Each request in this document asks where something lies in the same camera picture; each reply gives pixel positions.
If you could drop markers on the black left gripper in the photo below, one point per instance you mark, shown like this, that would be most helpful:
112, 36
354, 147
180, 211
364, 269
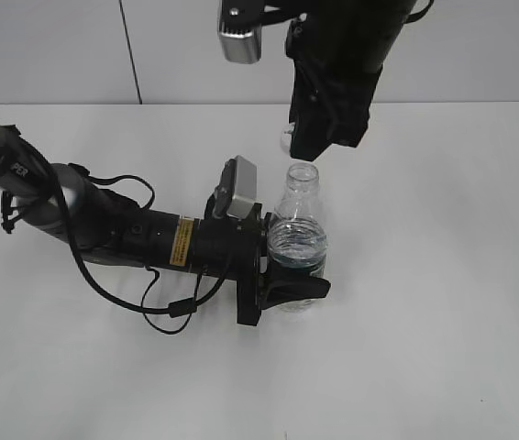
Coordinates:
231, 249

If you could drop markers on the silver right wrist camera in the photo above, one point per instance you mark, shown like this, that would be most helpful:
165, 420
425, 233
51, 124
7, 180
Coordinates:
240, 24

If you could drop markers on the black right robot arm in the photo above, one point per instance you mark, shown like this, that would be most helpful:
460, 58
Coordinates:
394, 15

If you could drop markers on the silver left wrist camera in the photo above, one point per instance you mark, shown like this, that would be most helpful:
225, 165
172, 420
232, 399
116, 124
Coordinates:
236, 192

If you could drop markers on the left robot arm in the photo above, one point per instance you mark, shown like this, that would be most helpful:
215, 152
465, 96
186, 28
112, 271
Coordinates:
103, 227

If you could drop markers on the clear Cestbon water bottle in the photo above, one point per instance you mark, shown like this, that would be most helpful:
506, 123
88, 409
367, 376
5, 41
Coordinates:
298, 239

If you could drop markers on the white green bottle cap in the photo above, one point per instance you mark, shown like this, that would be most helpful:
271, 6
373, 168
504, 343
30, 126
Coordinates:
286, 138

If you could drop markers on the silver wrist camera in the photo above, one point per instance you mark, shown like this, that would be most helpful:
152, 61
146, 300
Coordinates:
240, 24
236, 192

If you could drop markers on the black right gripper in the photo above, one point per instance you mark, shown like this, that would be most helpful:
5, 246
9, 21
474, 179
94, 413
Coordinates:
337, 66

